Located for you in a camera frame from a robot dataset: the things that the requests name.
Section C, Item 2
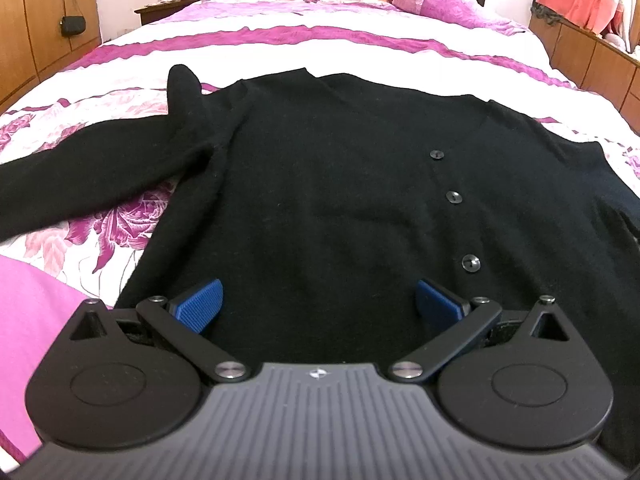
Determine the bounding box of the light wooden wardrobe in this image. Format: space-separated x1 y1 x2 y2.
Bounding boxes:
1 0 102 112

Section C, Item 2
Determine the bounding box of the low wooden side cabinet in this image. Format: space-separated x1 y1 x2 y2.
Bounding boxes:
528 0 639 134

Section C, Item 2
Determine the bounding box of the dark wooden nightstand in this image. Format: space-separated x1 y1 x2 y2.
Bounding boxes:
134 0 201 25

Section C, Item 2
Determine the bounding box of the small black hanging pouch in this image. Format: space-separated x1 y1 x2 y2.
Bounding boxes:
60 15 87 38

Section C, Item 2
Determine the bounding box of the black knit cardigan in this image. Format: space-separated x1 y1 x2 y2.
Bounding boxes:
1 65 639 466

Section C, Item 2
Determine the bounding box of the pink floral bed quilt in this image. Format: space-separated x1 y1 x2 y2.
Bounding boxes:
1 0 639 462

